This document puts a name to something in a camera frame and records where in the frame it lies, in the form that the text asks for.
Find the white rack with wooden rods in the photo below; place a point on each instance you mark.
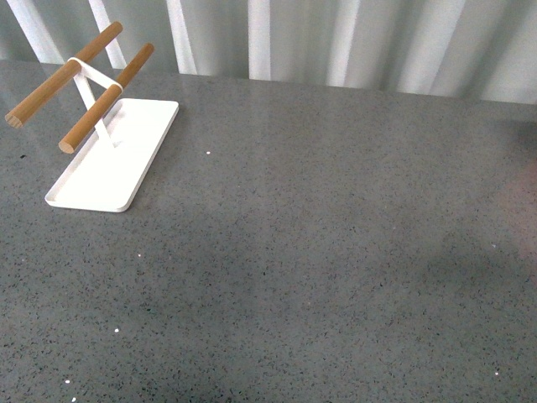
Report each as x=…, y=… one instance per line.
x=115, y=141

